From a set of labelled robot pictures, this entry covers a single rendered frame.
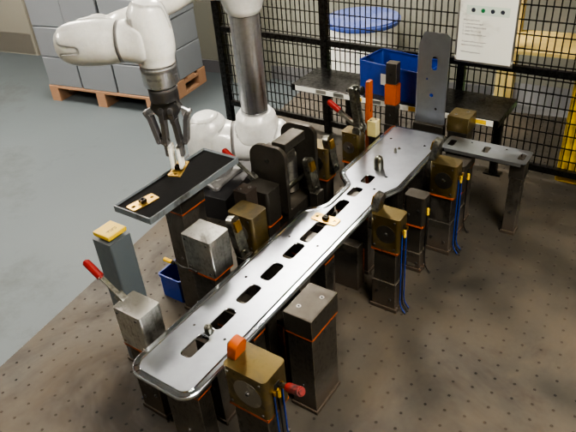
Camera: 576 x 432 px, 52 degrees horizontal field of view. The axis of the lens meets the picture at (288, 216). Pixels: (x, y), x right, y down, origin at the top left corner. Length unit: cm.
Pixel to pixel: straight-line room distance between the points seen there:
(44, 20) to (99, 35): 411
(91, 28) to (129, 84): 371
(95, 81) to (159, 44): 400
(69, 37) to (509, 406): 142
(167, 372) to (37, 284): 220
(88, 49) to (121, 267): 54
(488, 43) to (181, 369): 168
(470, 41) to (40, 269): 252
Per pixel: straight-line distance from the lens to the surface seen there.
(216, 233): 155
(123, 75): 525
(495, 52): 245
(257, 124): 220
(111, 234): 154
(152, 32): 148
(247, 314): 146
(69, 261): 358
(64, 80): 574
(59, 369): 191
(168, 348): 142
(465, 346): 181
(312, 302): 143
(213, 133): 225
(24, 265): 368
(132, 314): 144
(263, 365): 126
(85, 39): 154
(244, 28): 205
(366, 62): 247
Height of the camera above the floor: 199
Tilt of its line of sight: 34 degrees down
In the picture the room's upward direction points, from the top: 5 degrees counter-clockwise
